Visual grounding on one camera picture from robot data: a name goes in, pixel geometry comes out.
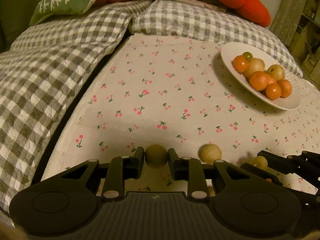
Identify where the wooden shelf unit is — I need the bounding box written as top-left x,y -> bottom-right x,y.
289,0 -> 319,88

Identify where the orange tomato fruit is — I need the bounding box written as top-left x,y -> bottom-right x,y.
232,55 -> 249,74

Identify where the white paper plate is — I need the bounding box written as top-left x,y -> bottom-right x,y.
221,42 -> 300,111

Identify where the small green fruit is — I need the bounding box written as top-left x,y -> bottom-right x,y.
242,51 -> 253,61

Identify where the olive green sofa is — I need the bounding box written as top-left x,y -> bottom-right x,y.
1,0 -> 40,52

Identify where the beige curtain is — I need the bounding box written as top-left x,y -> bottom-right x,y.
270,0 -> 307,46

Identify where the grey checked quilt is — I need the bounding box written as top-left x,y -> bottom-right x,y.
1,0 -> 151,215

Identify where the pale round fruit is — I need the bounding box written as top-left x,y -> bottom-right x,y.
198,144 -> 222,165

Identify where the grey checked pillow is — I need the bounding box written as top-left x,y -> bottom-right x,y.
129,0 -> 303,77

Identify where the pale yellow pear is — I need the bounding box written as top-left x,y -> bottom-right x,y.
267,64 -> 285,81
244,58 -> 265,79

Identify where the cherry print sheet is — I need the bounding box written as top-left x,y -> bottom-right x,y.
43,34 -> 319,178

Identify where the small pale fruit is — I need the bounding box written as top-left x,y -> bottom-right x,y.
249,156 -> 268,170

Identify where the orange mandarin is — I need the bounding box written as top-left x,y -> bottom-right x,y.
277,79 -> 292,98
265,83 -> 282,100
249,71 -> 270,91

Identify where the yellow-green round fruit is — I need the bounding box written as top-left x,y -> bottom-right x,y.
145,144 -> 168,168

